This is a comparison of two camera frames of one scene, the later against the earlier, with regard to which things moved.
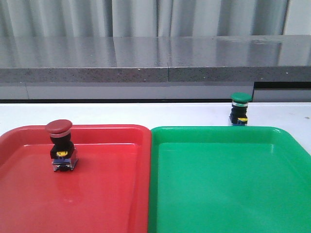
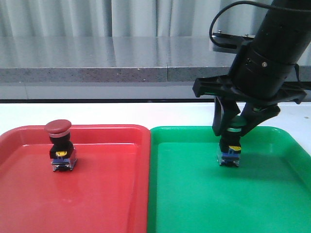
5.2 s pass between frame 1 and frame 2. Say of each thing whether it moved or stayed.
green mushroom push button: moved
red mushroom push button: stayed
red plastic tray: stayed
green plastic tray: stayed
